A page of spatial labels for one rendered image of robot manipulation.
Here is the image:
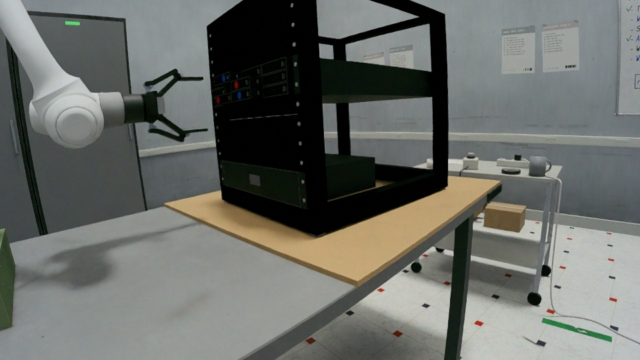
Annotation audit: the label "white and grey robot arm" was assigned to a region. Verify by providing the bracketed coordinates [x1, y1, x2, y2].
[0, 0, 165, 149]

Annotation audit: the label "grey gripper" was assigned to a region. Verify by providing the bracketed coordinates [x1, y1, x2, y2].
[121, 69, 208, 142]

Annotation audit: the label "tan wooden board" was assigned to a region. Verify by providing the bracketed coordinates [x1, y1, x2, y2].
[164, 176, 501, 287]

